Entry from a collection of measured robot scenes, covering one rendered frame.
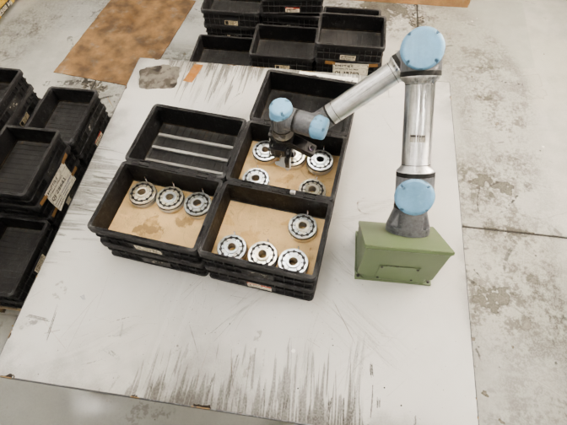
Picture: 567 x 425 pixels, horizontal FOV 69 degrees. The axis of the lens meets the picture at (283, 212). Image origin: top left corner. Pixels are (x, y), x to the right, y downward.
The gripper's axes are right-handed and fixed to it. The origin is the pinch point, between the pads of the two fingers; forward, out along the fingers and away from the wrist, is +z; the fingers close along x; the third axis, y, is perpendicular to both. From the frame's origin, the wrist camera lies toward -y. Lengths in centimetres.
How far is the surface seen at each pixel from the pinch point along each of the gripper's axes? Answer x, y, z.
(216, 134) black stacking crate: -8.6, 34.5, 3.3
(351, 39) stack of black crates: -122, -7, 53
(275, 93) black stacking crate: -37.3, 16.5, 7.2
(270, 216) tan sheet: 24.2, 2.0, -1.2
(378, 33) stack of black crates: -131, -22, 54
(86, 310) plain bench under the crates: 72, 59, 5
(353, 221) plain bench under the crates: 13.4, -28.5, 13.4
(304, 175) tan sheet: 3.6, -6.0, 1.6
